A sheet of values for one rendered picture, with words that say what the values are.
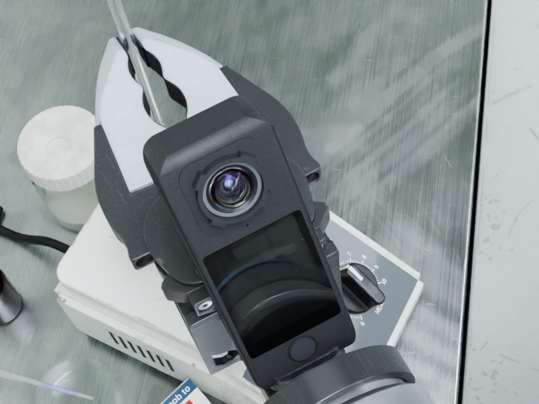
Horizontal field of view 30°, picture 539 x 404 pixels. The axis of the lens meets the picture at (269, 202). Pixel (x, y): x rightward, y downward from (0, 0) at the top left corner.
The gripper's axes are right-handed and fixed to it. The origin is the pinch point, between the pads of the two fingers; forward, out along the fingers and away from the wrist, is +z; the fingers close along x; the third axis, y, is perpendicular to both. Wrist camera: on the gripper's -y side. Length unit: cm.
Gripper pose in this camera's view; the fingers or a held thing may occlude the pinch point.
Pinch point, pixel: (131, 45)
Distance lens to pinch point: 48.4
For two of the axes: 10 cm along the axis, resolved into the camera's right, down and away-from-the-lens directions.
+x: 8.9, -4.4, 1.4
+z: -4.5, -7.6, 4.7
